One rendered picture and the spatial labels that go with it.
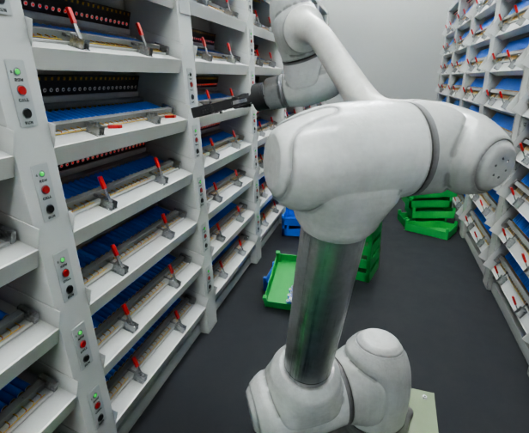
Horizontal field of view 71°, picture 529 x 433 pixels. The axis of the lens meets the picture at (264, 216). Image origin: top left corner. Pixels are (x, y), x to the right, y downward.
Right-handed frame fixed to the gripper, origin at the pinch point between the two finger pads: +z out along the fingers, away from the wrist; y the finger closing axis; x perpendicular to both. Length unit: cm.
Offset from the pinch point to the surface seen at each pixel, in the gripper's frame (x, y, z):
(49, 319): -38, -52, 26
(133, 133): -2.0, -14.5, 16.6
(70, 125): 2.9, -32.2, 20.1
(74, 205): -16.3, -34.0, 26.2
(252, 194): -48, 88, 27
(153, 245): -38.5, -8.4, 27.0
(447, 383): -112, 15, -61
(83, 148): -3.0, -33.9, 17.1
